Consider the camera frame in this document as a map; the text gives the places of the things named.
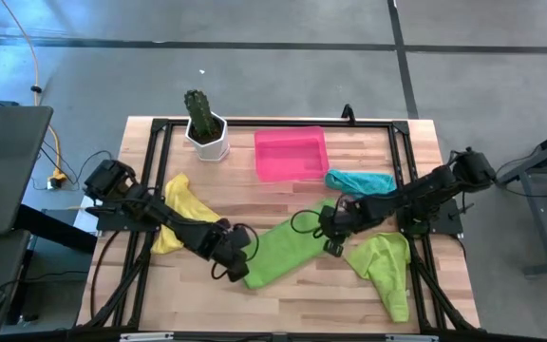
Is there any silver metal bracket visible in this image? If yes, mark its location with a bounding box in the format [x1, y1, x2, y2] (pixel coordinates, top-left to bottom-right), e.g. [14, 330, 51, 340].
[119, 332, 176, 342]
[385, 333, 440, 342]

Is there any green cactus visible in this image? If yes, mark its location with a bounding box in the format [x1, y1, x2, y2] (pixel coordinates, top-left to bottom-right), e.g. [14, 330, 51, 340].
[182, 88, 222, 139]

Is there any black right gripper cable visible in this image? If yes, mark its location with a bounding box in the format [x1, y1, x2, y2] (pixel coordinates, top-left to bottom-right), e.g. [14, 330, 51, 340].
[291, 208, 325, 235]

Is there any yellow power plug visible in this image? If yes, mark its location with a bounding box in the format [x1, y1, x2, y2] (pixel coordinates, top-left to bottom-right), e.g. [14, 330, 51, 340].
[47, 170, 69, 191]

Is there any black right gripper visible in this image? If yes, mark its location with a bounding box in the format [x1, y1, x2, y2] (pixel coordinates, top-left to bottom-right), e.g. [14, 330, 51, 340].
[319, 195, 374, 258]

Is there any black floor power cable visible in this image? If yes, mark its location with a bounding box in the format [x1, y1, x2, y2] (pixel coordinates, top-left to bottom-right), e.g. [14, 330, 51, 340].
[38, 144, 115, 192]

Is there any dark grey desk top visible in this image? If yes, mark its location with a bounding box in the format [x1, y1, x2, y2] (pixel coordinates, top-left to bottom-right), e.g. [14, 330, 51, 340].
[0, 104, 55, 238]

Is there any white paper sheet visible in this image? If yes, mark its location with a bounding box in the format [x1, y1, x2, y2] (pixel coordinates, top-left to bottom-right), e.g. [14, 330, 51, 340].
[72, 195, 104, 235]

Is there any teal microfiber towel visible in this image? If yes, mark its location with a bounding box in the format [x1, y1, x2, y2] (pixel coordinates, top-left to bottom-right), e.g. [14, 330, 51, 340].
[324, 168, 398, 200]

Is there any black aluminium table frame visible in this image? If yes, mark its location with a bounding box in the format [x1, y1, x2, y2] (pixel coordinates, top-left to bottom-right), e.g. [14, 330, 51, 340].
[76, 117, 481, 333]

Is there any yellow microfiber towel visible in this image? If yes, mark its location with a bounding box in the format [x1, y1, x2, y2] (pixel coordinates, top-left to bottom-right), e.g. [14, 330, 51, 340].
[150, 172, 222, 256]

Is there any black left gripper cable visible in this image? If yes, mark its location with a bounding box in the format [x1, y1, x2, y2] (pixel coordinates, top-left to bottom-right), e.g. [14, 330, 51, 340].
[210, 221, 260, 281]

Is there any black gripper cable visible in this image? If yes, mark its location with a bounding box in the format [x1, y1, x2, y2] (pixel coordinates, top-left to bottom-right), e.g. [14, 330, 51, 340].
[210, 221, 260, 281]
[291, 208, 325, 235]

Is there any orange floor cable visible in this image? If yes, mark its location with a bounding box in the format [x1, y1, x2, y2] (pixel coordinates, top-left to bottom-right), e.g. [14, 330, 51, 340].
[0, 0, 68, 184]

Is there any pink plastic basket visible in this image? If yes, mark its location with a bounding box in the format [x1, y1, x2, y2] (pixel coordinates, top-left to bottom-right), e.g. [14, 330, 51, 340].
[253, 125, 330, 184]

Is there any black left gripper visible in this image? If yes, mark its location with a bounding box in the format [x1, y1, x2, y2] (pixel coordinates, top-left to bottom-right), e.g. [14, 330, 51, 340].
[196, 220, 252, 284]

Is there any lime green microfiber towel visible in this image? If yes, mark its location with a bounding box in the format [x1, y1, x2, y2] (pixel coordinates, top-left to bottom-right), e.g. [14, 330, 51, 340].
[344, 231, 412, 324]

